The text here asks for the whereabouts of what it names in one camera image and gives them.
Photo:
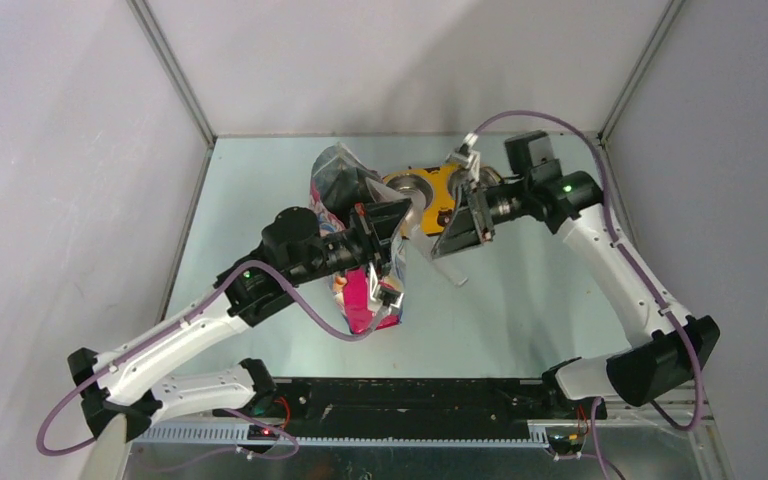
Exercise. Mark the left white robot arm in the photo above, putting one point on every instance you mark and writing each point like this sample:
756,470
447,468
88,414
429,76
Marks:
138,382

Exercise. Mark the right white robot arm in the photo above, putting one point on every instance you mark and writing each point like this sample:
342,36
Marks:
668,346

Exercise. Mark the yellow double pet bowl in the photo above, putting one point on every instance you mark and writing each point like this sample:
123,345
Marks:
432,189

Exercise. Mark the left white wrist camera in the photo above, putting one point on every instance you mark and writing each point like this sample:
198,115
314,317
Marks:
382,298

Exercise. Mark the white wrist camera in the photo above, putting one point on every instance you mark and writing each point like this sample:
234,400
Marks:
382,298
465,156

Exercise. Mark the cat food bag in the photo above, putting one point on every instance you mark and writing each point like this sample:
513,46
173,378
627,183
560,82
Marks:
340,192

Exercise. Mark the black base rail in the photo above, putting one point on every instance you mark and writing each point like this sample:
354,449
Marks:
446,409

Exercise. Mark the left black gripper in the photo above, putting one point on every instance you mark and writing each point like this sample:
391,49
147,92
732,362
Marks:
375,225

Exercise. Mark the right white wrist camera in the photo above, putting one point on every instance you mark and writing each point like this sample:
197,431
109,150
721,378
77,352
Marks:
465,156

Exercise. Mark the clear plastic scoop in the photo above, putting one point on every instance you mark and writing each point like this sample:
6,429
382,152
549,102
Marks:
424,245

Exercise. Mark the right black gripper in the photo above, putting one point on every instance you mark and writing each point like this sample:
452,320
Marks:
468,227

